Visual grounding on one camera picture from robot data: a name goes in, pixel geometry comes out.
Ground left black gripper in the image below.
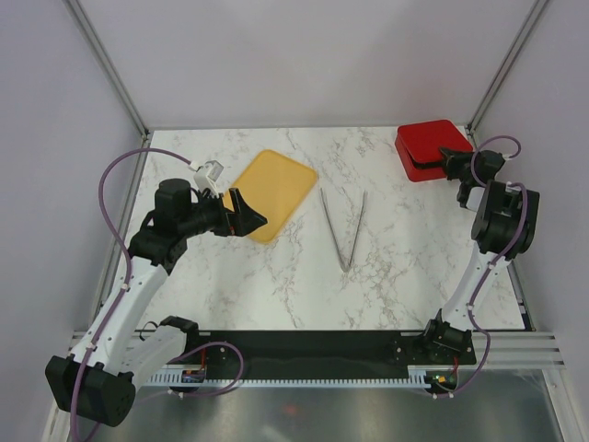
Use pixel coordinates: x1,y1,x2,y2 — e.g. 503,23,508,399
179,188,266,238

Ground red box lid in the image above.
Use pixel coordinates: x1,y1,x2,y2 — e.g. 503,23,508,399
397,120,472,165

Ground metal tongs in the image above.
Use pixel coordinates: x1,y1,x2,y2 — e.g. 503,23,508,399
319,187,368,273

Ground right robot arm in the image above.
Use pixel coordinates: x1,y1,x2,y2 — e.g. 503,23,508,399
414,147,540,364

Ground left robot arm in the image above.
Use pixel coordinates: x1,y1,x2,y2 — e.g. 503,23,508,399
45,179,268,427

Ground red chocolate box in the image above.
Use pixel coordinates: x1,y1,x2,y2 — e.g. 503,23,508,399
396,144,446,182

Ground yellow plastic tray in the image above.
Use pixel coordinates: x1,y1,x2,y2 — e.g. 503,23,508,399
231,149,318,244

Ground right aluminium frame post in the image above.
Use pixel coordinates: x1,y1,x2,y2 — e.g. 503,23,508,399
465,0,551,140

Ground aluminium frame post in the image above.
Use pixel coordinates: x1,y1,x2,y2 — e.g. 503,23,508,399
64,0,150,140
465,0,551,140

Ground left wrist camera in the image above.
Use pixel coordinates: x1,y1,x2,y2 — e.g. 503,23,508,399
190,160,224,197

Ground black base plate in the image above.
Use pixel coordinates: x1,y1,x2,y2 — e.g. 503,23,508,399
185,331,476,381

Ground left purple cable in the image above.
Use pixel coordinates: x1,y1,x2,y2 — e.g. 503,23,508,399
68,147,203,441

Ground white cable duct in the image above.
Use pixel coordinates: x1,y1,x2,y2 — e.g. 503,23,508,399
146,365,461,389

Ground left aluminium frame post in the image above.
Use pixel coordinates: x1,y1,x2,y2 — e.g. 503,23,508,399
64,0,150,140

